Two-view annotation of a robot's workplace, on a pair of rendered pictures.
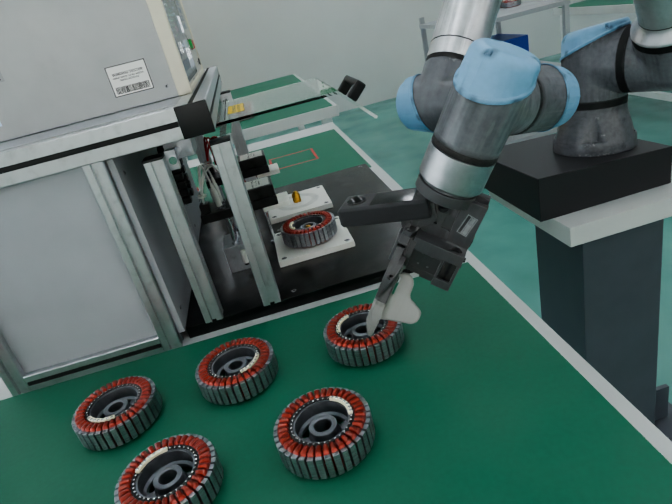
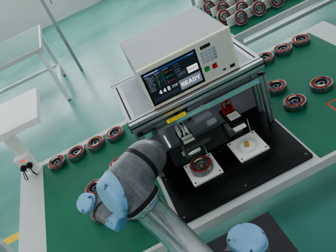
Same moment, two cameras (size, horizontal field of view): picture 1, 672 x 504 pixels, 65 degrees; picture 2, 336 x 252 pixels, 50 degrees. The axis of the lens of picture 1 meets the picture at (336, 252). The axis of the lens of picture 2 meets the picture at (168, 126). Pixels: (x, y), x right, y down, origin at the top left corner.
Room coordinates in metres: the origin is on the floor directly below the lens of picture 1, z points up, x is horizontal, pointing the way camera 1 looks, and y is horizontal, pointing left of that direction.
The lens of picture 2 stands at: (0.94, -1.21, 2.00)
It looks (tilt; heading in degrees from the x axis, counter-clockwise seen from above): 36 degrees down; 91
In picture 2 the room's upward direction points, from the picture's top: 24 degrees counter-clockwise
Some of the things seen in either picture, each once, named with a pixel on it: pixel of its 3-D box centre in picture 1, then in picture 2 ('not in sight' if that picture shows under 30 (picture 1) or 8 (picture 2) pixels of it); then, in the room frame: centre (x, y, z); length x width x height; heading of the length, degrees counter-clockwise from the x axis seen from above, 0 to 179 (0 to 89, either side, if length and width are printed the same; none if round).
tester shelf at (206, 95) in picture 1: (106, 117); (181, 77); (1.08, 0.37, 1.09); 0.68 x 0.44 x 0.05; 5
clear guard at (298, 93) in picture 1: (273, 114); (186, 128); (0.99, 0.05, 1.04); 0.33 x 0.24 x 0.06; 95
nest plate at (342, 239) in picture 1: (311, 239); (202, 169); (0.99, 0.04, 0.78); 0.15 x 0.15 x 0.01; 5
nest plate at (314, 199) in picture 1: (298, 203); (247, 146); (1.23, 0.06, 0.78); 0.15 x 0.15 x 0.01; 5
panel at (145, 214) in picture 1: (170, 191); (196, 109); (1.09, 0.30, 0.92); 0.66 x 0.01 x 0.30; 5
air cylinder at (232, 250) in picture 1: (239, 250); not in sight; (0.98, 0.19, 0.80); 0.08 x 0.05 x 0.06; 5
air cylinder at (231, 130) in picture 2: not in sight; (233, 127); (1.22, 0.21, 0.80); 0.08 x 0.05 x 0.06; 5
